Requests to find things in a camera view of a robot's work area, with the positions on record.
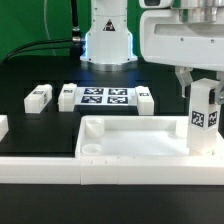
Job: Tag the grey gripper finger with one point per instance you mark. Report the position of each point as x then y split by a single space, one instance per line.
219 90

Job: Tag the white block left edge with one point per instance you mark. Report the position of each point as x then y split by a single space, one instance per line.
3 126

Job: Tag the white desk top tray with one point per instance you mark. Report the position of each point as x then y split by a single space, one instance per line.
145 140

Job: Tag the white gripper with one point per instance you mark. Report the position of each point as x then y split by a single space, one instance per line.
183 33

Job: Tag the white L-shaped obstacle fence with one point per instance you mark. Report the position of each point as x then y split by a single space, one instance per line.
41 170

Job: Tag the marker sheet with tags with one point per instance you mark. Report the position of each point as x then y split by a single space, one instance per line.
105 96

